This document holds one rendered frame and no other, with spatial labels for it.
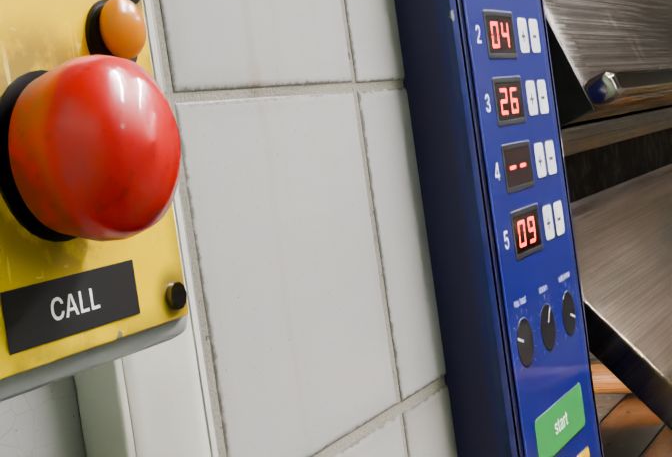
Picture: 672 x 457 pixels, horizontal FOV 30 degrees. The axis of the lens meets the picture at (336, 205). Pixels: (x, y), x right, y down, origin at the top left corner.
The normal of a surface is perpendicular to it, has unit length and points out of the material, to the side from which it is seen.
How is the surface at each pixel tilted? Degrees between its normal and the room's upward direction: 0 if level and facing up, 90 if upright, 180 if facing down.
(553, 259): 90
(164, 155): 94
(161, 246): 90
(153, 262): 90
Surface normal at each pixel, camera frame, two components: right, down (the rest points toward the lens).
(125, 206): 0.66, 0.44
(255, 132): 0.88, -0.11
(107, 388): -0.44, 0.11
